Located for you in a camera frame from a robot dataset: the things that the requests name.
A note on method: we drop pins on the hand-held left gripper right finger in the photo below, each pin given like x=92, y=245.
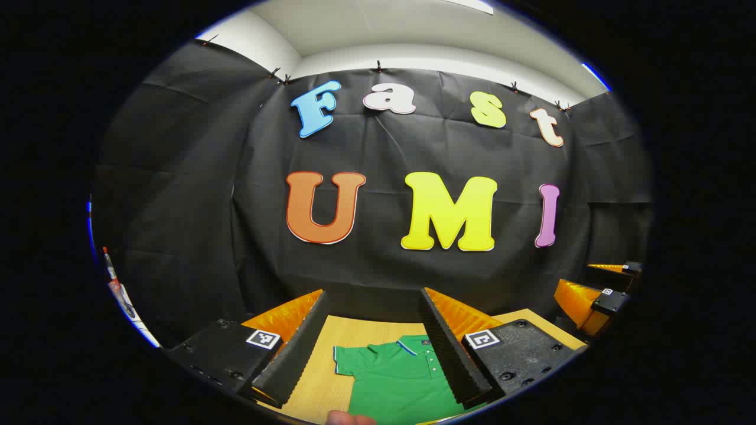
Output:
x=452, y=360

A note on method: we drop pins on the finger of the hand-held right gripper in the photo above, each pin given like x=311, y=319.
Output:
x=608, y=268
x=576, y=301

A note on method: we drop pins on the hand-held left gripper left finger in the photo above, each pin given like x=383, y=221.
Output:
x=295, y=354

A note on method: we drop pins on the green T-shirt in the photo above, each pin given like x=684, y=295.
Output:
x=401, y=383

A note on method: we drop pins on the white and red device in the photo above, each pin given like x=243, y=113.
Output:
x=115, y=286

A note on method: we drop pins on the black backdrop cloth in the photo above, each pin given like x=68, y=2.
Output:
x=384, y=147

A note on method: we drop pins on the ceiling light panel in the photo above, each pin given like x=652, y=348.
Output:
x=472, y=5

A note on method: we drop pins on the row of black backdrop clips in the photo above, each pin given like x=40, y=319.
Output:
x=378, y=66

